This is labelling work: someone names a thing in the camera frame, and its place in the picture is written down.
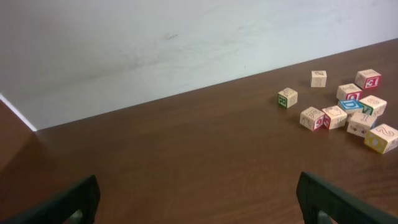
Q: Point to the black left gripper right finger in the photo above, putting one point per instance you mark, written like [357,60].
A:
[321,202]

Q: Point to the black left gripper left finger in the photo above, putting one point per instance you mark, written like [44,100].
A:
[83,197]

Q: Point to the yellow wooden block 7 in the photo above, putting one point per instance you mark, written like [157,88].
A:
[382,138]

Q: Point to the green-edged wooden block 6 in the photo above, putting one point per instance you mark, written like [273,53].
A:
[373,105]

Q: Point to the red U wooden block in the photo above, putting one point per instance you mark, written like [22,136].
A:
[349,92]

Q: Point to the red H wooden block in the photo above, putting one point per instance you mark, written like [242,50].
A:
[368,79]

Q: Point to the wooden block K baseball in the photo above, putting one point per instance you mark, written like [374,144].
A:
[312,118]

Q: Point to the wooden block apple red letter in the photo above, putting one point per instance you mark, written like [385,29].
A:
[334,117]

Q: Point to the wooden block number 1 car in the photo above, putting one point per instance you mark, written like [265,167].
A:
[360,124]

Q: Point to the blue D wooden block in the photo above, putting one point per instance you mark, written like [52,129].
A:
[350,106]

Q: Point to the green R wooden block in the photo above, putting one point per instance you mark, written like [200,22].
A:
[287,97]

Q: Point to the wooden block number 2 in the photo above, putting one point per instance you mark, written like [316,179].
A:
[318,78]

